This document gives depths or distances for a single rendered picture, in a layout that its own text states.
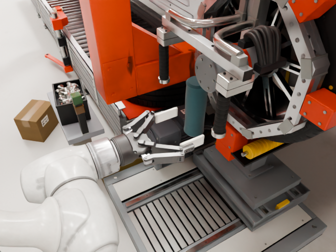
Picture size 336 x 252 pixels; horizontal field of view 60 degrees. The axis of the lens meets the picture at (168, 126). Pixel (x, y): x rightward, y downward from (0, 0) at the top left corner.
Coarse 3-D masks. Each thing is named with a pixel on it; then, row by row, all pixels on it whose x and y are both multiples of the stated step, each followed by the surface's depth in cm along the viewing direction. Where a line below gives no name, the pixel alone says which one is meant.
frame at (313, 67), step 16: (208, 0) 104; (224, 0) 103; (208, 16) 112; (288, 16) 77; (208, 32) 117; (288, 32) 79; (304, 32) 76; (304, 48) 76; (320, 48) 77; (304, 64) 77; (320, 64) 76; (304, 80) 81; (320, 80) 80; (208, 96) 125; (304, 96) 81; (240, 112) 117; (288, 112) 88; (240, 128) 113; (256, 128) 104; (272, 128) 96; (288, 128) 90
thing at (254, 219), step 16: (208, 160) 161; (208, 176) 155; (224, 192) 145; (288, 192) 142; (304, 192) 145; (240, 208) 136; (256, 208) 135; (272, 208) 138; (288, 208) 142; (256, 224) 132
